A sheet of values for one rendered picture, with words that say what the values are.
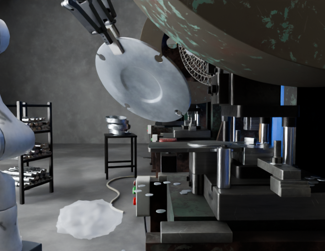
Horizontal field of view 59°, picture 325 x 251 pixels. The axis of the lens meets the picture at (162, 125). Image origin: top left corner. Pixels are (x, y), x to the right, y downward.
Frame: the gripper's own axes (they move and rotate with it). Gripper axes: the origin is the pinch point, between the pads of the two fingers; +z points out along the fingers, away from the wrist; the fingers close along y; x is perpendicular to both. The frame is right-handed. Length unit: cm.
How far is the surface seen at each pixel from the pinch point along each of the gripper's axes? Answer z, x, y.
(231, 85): 22.0, -21.9, 6.8
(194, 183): 37.6, -13.7, -14.5
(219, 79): 20.6, -18.7, 7.9
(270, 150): 37.9, -30.6, -0.9
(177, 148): 27.3, -11.3, -10.9
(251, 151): 35.9, -26.6, -3.3
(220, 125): 142, 53, 99
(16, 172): 116, 225, 5
